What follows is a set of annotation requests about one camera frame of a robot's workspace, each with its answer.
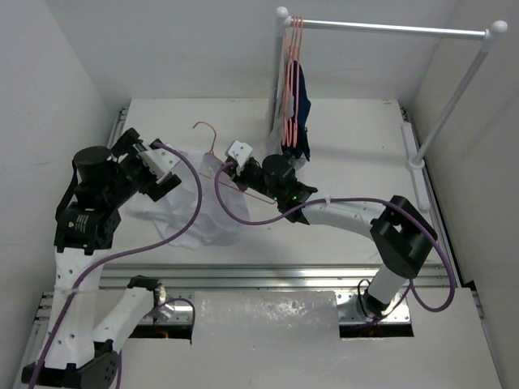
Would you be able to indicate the grey hanging garment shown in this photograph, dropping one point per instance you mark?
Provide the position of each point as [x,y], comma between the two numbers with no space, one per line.
[297,156]

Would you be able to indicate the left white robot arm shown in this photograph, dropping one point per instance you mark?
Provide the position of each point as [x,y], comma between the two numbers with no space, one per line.
[78,353]

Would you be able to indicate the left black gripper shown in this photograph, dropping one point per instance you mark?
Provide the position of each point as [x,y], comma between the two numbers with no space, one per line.
[145,168]

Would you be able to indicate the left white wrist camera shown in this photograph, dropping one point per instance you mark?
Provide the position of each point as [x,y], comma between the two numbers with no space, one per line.
[159,161]

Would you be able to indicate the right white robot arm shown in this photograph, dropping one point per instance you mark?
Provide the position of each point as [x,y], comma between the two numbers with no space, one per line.
[402,237]

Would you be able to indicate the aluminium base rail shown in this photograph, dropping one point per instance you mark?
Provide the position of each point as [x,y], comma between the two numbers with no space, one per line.
[182,281]

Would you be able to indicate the pink hangers on rack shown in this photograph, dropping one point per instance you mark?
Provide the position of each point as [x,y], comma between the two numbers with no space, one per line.
[292,84]

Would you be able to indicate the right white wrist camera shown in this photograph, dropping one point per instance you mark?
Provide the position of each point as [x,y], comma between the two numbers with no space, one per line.
[240,153]

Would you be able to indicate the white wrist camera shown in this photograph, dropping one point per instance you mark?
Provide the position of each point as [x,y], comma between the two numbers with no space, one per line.
[159,161]
[240,153]

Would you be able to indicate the dark blue hanging garment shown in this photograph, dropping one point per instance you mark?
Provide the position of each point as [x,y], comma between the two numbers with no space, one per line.
[304,104]

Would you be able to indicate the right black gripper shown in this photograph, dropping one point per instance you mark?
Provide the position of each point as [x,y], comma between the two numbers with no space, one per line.
[242,171]

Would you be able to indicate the white shirt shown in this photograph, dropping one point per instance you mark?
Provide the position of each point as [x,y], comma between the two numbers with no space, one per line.
[212,227]

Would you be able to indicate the white clothes rack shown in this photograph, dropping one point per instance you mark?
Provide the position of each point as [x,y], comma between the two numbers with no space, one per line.
[415,151]

